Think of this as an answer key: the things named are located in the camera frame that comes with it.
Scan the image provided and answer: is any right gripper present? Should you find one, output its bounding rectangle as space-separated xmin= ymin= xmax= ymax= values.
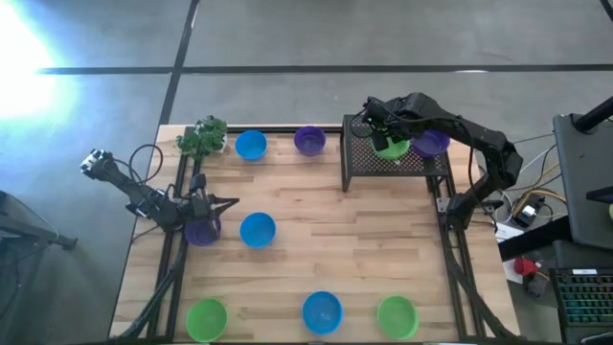
xmin=361 ymin=95 xmax=409 ymax=152

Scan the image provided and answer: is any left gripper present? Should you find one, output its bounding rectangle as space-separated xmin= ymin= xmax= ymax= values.
xmin=184 ymin=172 xmax=240 ymax=237

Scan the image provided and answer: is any green plastic mini bowl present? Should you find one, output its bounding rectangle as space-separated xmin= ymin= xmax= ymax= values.
xmin=185 ymin=297 xmax=229 ymax=343
xmin=375 ymin=294 xmax=420 ymax=341
xmin=372 ymin=136 xmax=412 ymax=162

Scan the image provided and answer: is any purple plastic mini bowl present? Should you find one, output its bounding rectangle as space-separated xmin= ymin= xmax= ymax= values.
xmin=292 ymin=126 xmax=328 ymax=157
xmin=411 ymin=128 xmax=452 ymax=159
xmin=184 ymin=216 xmax=223 ymax=247

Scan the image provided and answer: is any blue plastic mini bowl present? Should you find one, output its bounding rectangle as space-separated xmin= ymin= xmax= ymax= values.
xmin=238 ymin=212 xmax=278 ymax=249
xmin=301 ymin=290 xmax=344 ymax=335
xmin=234 ymin=129 xmax=268 ymax=161

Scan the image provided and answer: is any black perforated metal shelf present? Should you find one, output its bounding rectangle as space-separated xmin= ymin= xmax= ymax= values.
xmin=339 ymin=113 xmax=452 ymax=194

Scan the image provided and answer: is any green potted plant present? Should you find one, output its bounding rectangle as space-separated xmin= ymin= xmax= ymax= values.
xmin=175 ymin=114 xmax=229 ymax=160

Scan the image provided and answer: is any white paper sheet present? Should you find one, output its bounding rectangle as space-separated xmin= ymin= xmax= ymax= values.
xmin=494 ymin=222 xmax=526 ymax=244

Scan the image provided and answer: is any black white power adapter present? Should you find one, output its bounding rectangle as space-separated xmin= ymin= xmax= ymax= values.
xmin=511 ymin=203 xmax=545 ymax=229

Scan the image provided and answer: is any black flat bar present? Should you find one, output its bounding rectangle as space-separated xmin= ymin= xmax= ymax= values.
xmin=497 ymin=215 xmax=574 ymax=263

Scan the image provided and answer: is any small red object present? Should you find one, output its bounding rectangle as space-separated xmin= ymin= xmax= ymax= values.
xmin=513 ymin=257 xmax=540 ymax=278

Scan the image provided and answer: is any dark grey flat panel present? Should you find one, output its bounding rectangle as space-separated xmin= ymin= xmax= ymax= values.
xmin=553 ymin=112 xmax=613 ymax=250

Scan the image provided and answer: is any small dark grey object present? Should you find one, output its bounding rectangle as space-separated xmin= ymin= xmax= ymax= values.
xmin=522 ymin=275 xmax=550 ymax=297

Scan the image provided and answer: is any black pole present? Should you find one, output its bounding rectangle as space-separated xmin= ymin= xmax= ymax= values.
xmin=573 ymin=95 xmax=613 ymax=134

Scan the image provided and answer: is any backlit laptop keyboard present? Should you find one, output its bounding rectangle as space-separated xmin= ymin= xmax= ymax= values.
xmin=549 ymin=266 xmax=613 ymax=342

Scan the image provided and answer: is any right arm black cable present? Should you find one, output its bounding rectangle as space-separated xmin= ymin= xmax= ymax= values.
xmin=348 ymin=112 xmax=379 ymax=140

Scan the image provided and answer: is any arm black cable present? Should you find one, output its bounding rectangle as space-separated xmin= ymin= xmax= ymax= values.
xmin=126 ymin=143 xmax=165 ymax=186
xmin=348 ymin=112 xmax=379 ymax=140

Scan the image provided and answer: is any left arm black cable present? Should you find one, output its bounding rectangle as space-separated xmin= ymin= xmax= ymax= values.
xmin=126 ymin=143 xmax=165 ymax=186

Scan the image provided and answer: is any white cable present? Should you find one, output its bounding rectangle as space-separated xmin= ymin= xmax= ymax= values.
xmin=497 ymin=143 xmax=557 ymax=202

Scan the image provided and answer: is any thin grey floor cable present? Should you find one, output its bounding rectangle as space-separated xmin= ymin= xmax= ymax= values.
xmin=512 ymin=132 xmax=556 ymax=145

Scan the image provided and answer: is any yellow cable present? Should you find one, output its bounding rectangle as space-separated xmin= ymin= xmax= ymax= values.
xmin=511 ymin=162 xmax=569 ymax=215

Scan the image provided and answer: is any black bracket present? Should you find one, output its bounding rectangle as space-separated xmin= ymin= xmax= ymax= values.
xmin=586 ymin=185 xmax=613 ymax=205

